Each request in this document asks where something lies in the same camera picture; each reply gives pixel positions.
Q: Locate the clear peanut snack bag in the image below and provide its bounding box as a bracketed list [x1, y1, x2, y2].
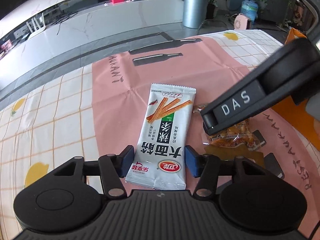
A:
[201, 119, 261, 151]

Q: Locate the pink small appliance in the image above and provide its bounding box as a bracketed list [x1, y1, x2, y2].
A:
[234, 13, 251, 30]

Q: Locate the silver trash can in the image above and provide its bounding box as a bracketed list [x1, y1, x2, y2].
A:
[182, 0, 208, 29]

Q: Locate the orange cardboard box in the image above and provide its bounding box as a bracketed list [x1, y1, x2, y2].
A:
[273, 28, 319, 150]

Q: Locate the blue water jug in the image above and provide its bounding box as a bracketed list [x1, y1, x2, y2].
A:
[240, 0, 259, 24]

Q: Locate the white tv cabinet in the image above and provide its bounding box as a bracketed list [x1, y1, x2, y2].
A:
[1, 0, 183, 88]

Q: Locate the white spicy strip snack pack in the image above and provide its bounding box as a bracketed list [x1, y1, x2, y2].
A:
[125, 83, 196, 190]

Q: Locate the pink paper table runner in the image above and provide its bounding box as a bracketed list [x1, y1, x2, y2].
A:
[91, 35, 320, 198]

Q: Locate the white wifi router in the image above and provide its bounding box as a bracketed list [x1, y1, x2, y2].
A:
[26, 13, 46, 39]

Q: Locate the checkered lemon tablecloth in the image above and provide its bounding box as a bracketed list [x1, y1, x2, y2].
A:
[0, 29, 320, 240]

